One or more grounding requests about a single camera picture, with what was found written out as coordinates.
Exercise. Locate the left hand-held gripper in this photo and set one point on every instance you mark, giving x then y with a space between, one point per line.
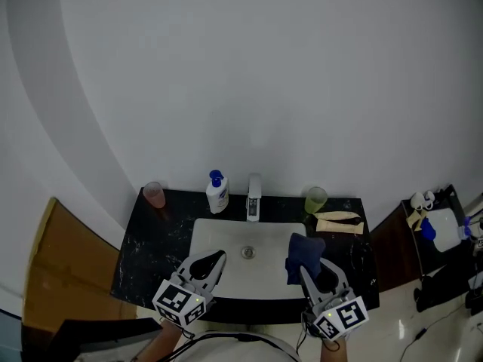
177 302

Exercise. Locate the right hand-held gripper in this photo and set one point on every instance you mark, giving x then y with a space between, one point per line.
341 317

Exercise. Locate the dark blue cloth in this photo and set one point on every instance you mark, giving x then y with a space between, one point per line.
303 251

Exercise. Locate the chrome faucet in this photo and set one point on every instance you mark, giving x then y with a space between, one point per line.
254 187

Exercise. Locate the person's right forearm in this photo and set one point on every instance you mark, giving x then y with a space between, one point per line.
334 353

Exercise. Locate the person's left forearm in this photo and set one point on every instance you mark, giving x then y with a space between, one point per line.
158 343

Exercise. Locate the metal sink drain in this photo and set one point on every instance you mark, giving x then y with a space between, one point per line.
248 252

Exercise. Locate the cream squeeze tube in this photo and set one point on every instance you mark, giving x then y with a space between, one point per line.
336 215
339 226

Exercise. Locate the black marble vanity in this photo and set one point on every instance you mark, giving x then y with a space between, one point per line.
147 247

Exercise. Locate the dark wooden vanity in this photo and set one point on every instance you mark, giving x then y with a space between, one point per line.
392 255

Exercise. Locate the white pump bottle blue cap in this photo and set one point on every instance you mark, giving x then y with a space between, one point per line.
218 198

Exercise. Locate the green plastic cup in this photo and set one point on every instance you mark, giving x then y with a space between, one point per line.
316 201

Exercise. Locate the person's white shirt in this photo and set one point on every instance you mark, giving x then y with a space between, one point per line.
226 353

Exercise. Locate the pink plastic cup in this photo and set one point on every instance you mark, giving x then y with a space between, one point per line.
154 196

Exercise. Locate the black bag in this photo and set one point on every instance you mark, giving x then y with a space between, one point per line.
445 289

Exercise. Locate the white mug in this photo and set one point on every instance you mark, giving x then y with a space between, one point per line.
428 200
417 200

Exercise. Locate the small white sink basin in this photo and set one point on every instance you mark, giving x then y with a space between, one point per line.
447 228

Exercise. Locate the brown cardboard box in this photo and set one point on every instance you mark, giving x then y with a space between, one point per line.
68 270

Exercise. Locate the clear bottle blue cap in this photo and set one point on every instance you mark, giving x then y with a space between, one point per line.
465 229

